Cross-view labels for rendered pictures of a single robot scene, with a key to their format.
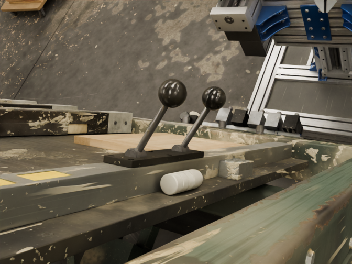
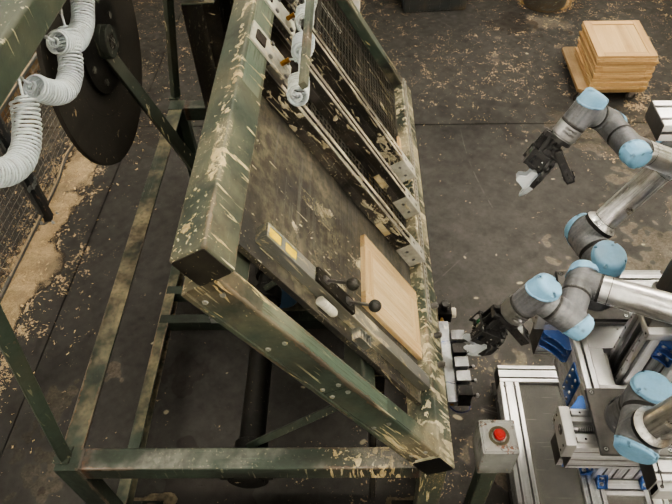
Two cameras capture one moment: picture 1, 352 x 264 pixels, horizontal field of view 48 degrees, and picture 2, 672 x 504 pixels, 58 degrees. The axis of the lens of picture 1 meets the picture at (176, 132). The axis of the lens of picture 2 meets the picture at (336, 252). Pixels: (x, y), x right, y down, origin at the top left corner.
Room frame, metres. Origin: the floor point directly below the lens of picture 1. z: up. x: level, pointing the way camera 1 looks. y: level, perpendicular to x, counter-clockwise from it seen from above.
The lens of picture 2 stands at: (-0.48, -0.63, 2.87)
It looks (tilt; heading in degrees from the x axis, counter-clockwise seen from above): 49 degrees down; 38
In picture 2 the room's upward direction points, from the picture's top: 3 degrees counter-clockwise
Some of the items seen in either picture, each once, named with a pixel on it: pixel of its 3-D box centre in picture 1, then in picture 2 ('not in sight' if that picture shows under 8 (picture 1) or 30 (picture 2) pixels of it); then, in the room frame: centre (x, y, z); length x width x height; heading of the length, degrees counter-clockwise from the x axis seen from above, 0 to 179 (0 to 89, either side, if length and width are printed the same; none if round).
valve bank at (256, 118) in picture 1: (244, 128); (455, 358); (0.82, -0.20, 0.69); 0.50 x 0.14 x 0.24; 35
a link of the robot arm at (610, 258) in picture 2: not in sight; (604, 263); (1.14, -0.55, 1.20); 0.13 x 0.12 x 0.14; 49
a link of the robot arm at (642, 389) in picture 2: not in sight; (647, 396); (0.71, -0.83, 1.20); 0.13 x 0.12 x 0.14; 8
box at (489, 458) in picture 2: not in sight; (494, 447); (0.50, -0.51, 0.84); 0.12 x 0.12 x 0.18; 35
